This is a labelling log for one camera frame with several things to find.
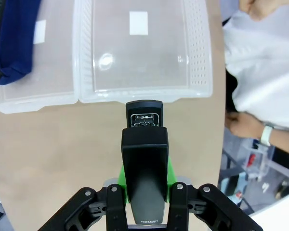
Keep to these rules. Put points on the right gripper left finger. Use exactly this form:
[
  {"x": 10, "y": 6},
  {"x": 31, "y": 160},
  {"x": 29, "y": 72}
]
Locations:
[{"x": 91, "y": 209}]

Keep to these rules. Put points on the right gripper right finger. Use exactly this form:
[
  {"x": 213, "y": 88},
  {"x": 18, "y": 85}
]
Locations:
[{"x": 202, "y": 207}]

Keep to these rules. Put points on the black stapler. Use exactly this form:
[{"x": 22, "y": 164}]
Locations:
[{"x": 144, "y": 163}]

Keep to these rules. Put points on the navy zipper pencil pouch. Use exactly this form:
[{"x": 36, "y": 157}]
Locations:
[{"x": 14, "y": 48}]

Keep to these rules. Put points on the person left forearm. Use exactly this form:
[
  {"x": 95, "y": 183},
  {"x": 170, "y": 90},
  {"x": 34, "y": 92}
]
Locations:
[{"x": 284, "y": 143}]

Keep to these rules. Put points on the person left hand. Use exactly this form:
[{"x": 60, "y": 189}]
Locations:
[{"x": 243, "y": 126}]

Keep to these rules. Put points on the person right hand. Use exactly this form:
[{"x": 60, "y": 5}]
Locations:
[{"x": 265, "y": 8}]

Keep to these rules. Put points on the teal box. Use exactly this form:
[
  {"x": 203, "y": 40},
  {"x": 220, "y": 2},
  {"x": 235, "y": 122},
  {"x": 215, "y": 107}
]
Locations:
[{"x": 237, "y": 186}]

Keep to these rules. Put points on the clear plastic storage bin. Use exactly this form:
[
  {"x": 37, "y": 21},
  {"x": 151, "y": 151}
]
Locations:
[{"x": 257, "y": 158}]

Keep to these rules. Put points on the white band wristwatch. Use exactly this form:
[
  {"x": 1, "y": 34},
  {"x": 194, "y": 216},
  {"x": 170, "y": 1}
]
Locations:
[{"x": 266, "y": 133}]

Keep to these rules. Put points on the white perforated plastic basket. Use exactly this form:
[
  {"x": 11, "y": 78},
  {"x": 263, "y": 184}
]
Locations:
[
  {"x": 53, "y": 72},
  {"x": 139, "y": 60}
]

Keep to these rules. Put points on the person torso white hoodie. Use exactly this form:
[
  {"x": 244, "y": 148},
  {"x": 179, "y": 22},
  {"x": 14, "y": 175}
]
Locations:
[{"x": 262, "y": 72}]

